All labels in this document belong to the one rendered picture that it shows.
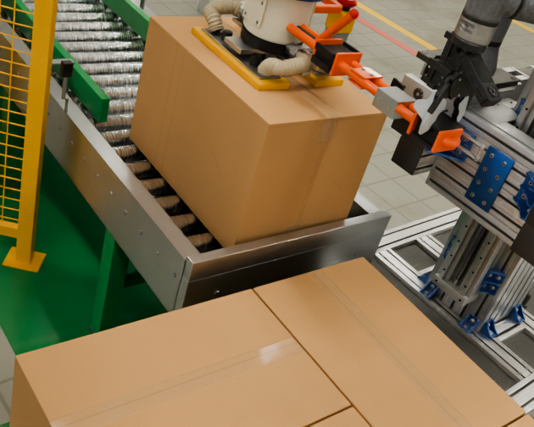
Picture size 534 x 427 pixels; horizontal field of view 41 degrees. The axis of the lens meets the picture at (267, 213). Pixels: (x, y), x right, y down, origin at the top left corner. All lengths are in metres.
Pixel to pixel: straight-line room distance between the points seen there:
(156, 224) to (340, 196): 0.52
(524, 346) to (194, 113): 1.40
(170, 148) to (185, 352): 0.68
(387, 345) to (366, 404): 0.22
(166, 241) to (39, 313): 0.72
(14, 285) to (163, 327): 0.95
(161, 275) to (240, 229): 0.24
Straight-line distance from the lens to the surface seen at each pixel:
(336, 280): 1.91
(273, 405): 1.54
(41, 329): 2.35
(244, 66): 1.85
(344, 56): 1.73
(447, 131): 1.53
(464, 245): 2.36
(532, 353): 2.61
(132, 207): 1.93
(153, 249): 1.87
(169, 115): 2.02
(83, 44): 2.84
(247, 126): 1.71
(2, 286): 2.48
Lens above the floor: 1.68
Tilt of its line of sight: 33 degrees down
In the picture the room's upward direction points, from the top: 17 degrees clockwise
